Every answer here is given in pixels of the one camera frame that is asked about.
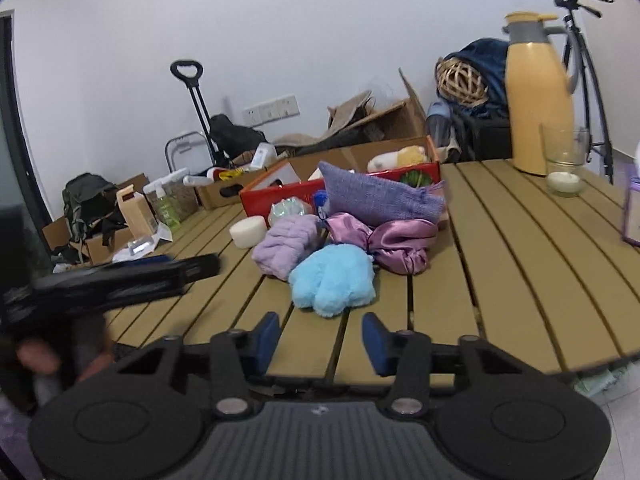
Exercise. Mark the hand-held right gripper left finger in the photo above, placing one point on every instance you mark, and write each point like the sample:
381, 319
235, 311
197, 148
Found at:
267, 340

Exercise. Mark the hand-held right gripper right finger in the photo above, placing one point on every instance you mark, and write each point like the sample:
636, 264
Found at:
376, 347

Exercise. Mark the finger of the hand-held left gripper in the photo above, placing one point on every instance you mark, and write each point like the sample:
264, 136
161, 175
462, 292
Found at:
150, 292
200, 266

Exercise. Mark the light blue plush toy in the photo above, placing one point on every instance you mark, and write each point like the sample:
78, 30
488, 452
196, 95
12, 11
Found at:
330, 280

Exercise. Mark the lilac fluffy towel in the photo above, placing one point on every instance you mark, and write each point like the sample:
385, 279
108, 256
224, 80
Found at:
285, 247

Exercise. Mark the red cardboard box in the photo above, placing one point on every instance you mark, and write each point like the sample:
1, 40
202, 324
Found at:
260, 200

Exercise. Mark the iridescent clear bag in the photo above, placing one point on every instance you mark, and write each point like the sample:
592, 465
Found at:
287, 210

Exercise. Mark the pink satin scrunchie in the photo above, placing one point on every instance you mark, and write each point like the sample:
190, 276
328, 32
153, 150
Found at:
400, 246

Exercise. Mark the purple woven pouch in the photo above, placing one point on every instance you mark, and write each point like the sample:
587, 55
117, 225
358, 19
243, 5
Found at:
380, 195

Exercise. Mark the person's left hand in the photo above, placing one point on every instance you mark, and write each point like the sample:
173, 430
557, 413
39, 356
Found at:
37, 355

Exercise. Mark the clear plastic bag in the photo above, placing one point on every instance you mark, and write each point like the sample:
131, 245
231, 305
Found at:
140, 247

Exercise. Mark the green spray bottle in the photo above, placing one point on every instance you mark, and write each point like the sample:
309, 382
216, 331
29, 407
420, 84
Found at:
167, 210

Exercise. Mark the woven basket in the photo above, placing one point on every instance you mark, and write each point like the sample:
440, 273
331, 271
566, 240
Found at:
189, 200

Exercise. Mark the small brown cardboard box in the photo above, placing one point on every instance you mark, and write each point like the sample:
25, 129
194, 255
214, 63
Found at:
215, 197

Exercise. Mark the small brown carton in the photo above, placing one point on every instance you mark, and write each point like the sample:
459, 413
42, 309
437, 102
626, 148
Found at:
137, 215

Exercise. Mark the white bottle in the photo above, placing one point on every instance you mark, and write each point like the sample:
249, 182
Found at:
197, 179

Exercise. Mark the yellow packet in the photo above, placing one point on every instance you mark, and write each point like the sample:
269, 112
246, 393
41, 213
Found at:
230, 176

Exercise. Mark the dark backpack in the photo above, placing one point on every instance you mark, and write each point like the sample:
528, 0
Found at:
85, 200

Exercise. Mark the metal folding stool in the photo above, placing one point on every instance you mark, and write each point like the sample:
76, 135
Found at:
172, 152

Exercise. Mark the white packet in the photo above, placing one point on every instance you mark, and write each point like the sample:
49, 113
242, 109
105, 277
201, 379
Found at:
265, 155

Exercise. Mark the black bag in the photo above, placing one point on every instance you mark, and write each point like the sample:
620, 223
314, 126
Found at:
235, 135

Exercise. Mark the yellow plush toy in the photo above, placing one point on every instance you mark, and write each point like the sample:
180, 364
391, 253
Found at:
410, 155

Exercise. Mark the green floor cloth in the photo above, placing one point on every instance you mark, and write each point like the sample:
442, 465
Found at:
600, 382

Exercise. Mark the large open cardboard box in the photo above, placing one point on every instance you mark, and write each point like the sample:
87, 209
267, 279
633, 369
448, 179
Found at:
400, 120

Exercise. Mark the black case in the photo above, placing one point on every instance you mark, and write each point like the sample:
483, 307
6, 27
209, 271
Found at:
490, 140

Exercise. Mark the glass candle jar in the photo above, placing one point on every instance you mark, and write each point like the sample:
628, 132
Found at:
565, 180

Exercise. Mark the wicker ball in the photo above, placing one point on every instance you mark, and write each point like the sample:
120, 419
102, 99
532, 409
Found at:
460, 80

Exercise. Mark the purple tissue box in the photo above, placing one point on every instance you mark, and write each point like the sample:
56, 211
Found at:
632, 205

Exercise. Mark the yellow thermos jug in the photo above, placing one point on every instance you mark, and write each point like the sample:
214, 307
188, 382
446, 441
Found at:
537, 95

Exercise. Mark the dark blue blanket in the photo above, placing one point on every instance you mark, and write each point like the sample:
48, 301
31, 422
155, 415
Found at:
492, 60

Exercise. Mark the wall socket panel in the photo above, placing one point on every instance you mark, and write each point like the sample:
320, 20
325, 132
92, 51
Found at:
272, 109

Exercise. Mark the black camera tripod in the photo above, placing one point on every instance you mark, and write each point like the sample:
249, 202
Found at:
595, 80

